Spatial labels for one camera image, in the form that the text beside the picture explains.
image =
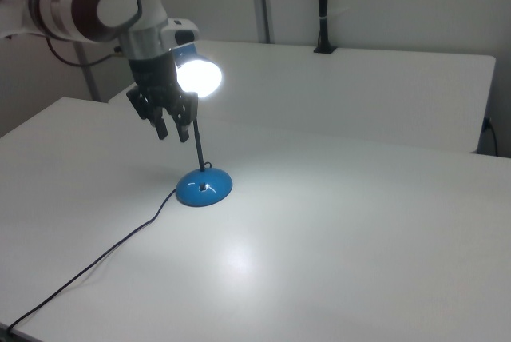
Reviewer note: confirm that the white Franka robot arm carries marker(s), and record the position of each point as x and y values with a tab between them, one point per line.
116	2

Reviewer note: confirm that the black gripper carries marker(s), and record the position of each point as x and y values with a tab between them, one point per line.
153	74

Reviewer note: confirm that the blue gooseneck desk lamp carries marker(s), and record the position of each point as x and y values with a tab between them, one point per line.
203	194

